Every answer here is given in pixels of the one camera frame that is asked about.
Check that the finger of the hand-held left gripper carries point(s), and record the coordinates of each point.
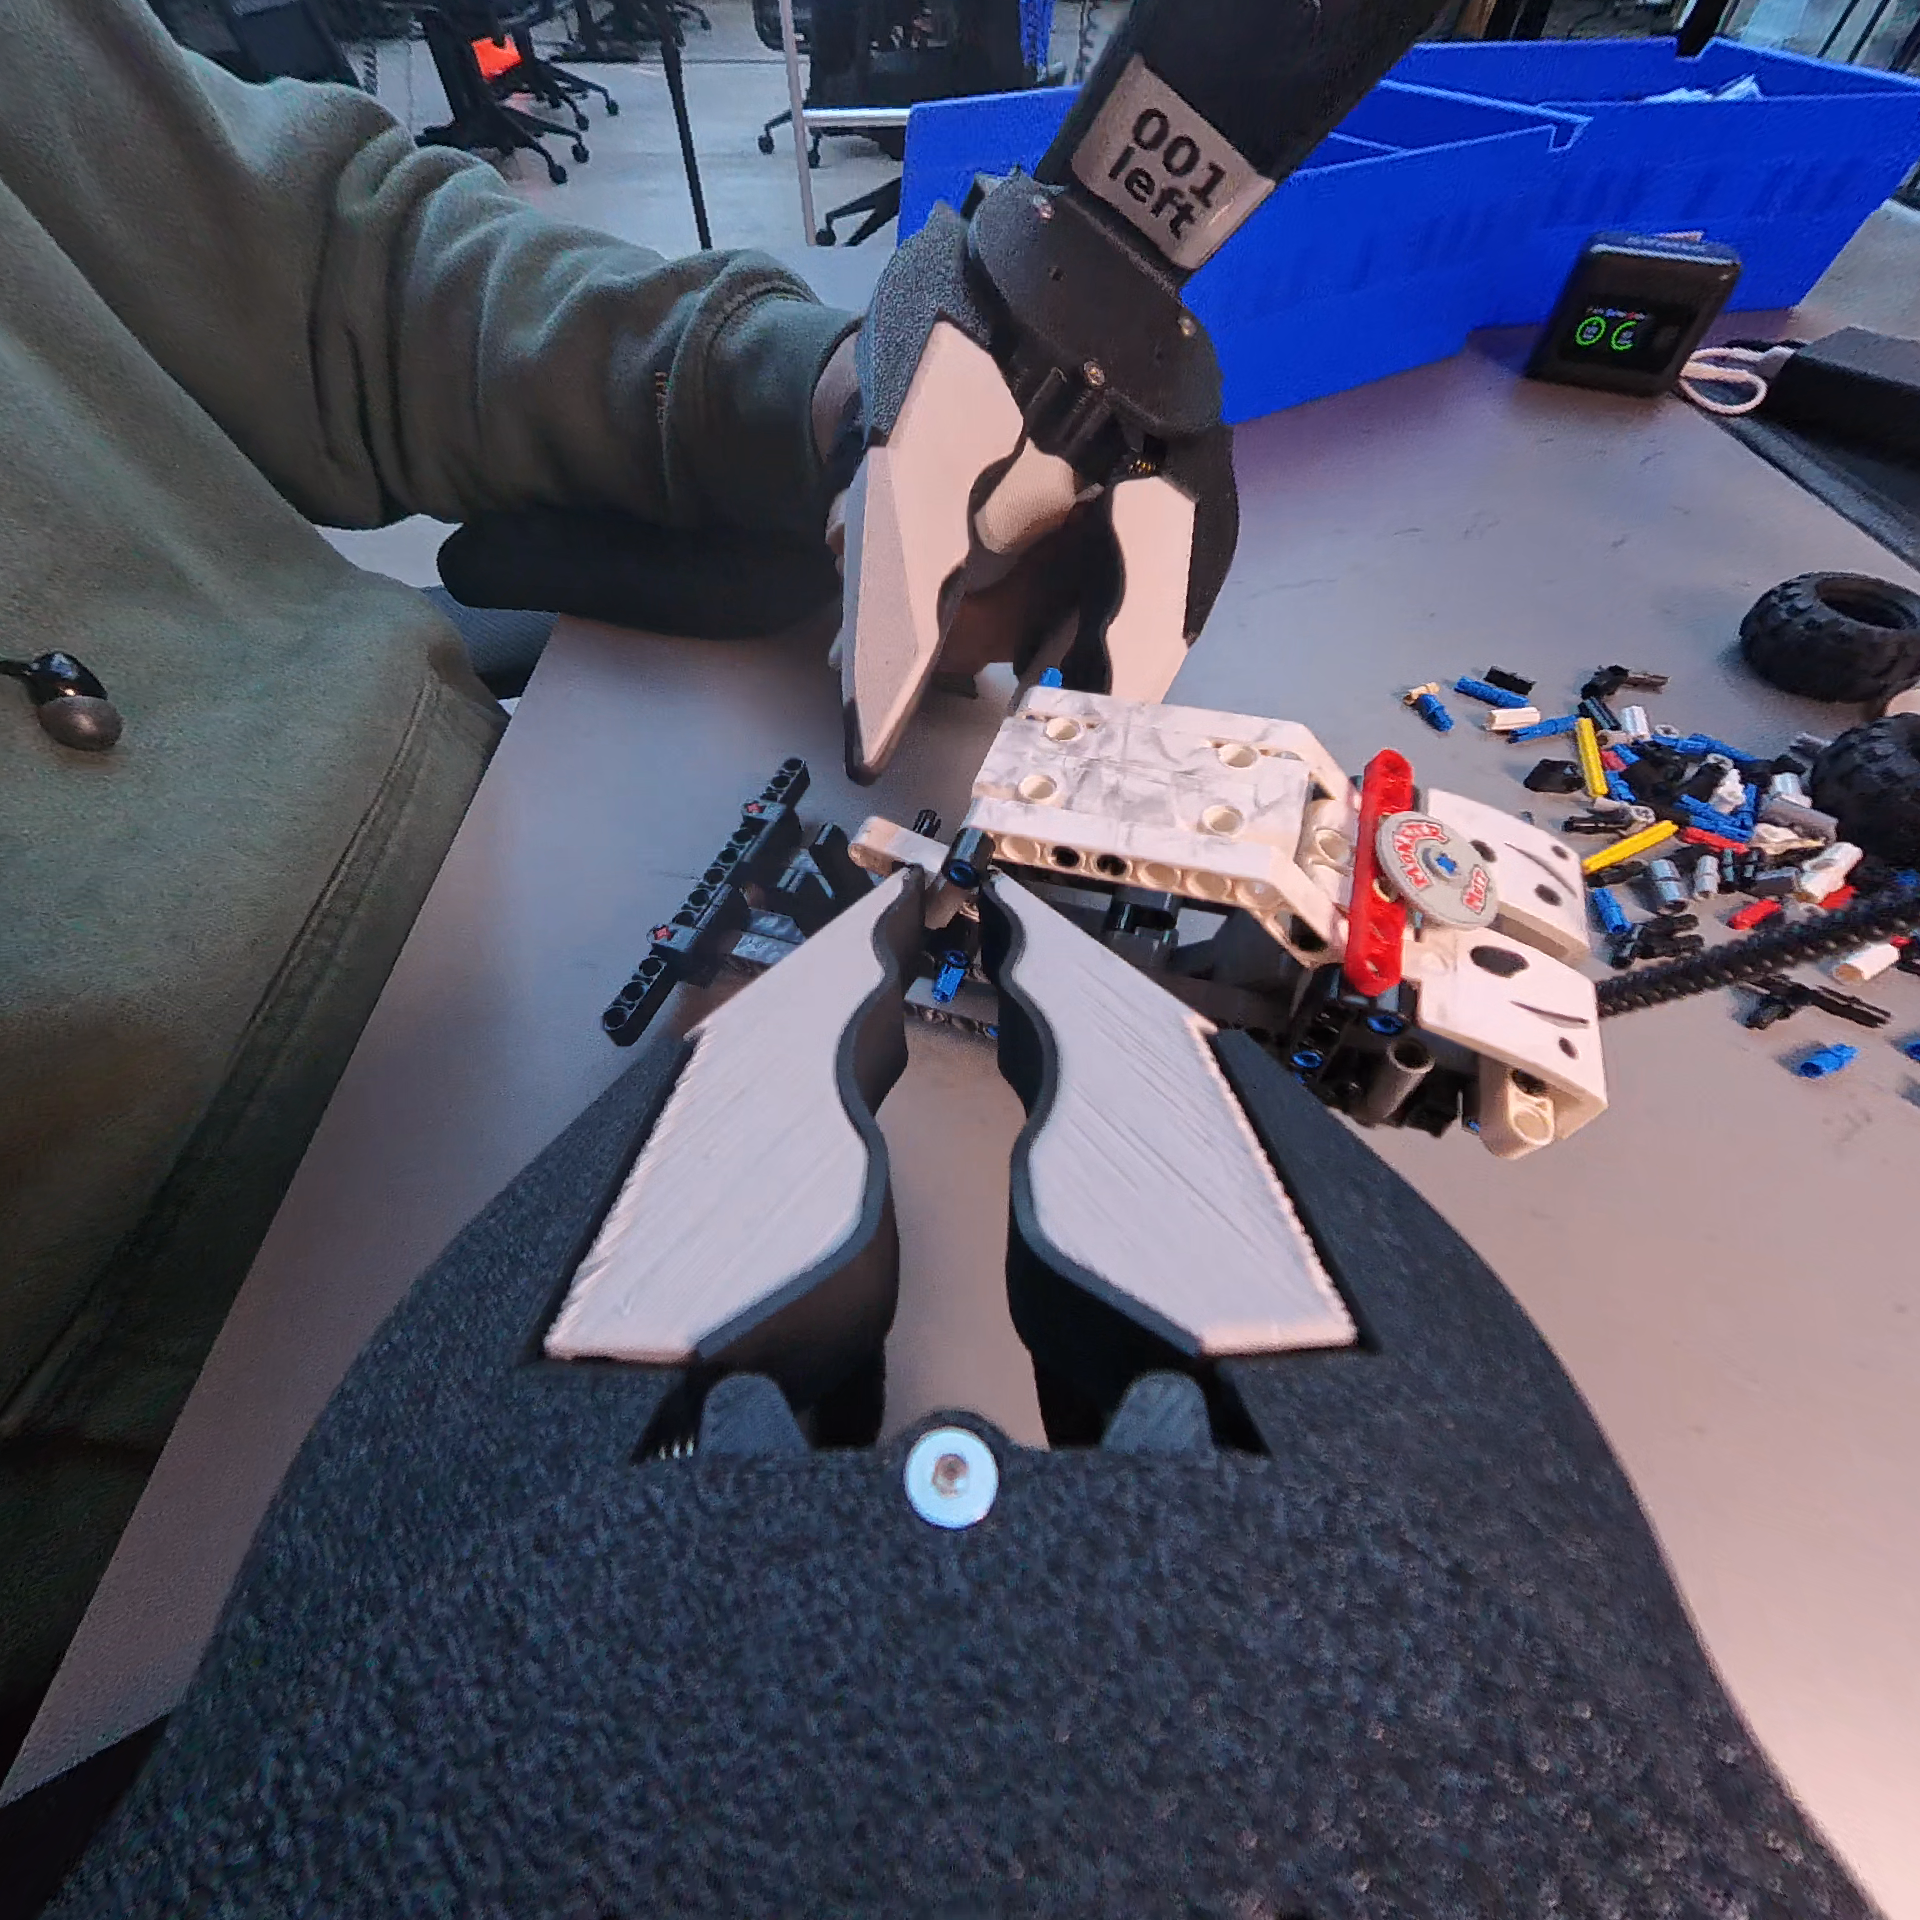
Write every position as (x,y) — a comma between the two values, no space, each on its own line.
(908,524)
(1154,585)

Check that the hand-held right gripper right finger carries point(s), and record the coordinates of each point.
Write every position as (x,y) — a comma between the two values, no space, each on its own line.
(1172,1185)

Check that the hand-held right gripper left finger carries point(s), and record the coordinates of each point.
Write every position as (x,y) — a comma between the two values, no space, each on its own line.
(735,1185)

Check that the white brick toy truck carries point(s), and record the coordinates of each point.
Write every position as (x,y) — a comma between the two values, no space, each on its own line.
(1172,780)

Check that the person's left forearm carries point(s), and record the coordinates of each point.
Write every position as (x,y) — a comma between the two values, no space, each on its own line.
(600,376)

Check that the grey desk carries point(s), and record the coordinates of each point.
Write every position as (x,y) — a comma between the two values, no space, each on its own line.
(1652,1276)

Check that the black desk mat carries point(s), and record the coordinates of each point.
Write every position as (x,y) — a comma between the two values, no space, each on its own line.
(1845,494)

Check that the black chair armrest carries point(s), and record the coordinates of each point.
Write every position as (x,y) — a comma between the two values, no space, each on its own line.
(629,579)

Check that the black office chair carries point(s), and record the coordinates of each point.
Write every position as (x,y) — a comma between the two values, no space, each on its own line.
(495,90)
(862,76)

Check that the blue plastic bin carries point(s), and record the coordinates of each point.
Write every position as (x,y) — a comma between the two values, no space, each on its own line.
(1424,255)

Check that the pile of small brick parts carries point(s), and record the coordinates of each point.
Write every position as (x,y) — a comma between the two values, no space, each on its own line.
(1628,848)

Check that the black power bank with screen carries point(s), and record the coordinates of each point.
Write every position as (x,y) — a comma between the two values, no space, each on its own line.
(1652,278)

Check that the black ridged rod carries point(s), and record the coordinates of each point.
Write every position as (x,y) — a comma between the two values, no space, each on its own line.
(1724,961)

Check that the person's green sweatshirt torso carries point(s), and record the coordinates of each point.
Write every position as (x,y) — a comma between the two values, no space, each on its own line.
(181,902)

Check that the black toy tyre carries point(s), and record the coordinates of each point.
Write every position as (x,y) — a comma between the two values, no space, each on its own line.
(1869,795)
(1799,644)

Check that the black power adapter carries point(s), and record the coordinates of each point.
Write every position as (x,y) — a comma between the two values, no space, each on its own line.
(1852,382)

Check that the black earbud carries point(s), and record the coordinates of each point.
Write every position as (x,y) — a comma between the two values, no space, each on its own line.
(76,715)

